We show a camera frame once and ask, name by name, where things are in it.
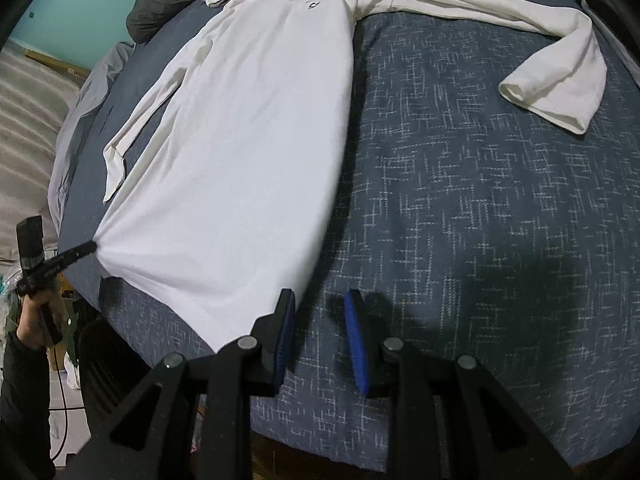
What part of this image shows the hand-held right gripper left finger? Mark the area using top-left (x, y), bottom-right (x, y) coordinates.
top-left (62, 287), bottom-right (298, 480)

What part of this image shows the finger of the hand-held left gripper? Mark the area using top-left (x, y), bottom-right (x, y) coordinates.
top-left (55, 241), bottom-right (98, 271)

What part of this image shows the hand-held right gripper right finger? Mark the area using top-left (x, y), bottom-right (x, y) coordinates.
top-left (344, 289), bottom-right (581, 480)

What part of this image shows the white long-sleeve shirt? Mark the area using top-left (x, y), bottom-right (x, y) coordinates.
top-left (102, 0), bottom-right (608, 353)

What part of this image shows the person's left forearm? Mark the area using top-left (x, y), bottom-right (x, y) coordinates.
top-left (0, 330), bottom-right (56, 480)

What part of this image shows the person's left hand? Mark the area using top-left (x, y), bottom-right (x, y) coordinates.
top-left (17, 292), bottom-right (71, 351)

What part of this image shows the pale pleated curtain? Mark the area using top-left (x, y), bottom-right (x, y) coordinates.
top-left (0, 42), bottom-right (83, 261)

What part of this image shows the black ribbed object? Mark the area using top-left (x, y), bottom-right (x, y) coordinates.
top-left (77, 302), bottom-right (201, 428)

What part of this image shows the light grey sheet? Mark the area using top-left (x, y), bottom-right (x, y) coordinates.
top-left (47, 42), bottom-right (136, 236)

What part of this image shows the blue patterned bed sheet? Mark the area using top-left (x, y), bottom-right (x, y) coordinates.
top-left (57, 0), bottom-right (640, 480)

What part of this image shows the wooden ledge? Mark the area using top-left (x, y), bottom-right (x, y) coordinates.
top-left (25, 50), bottom-right (91, 80)

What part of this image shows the black garment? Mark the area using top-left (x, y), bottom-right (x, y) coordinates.
top-left (572, 0), bottom-right (636, 61)

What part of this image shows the black cable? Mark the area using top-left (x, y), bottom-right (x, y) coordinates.
top-left (50, 355), bottom-right (71, 461)

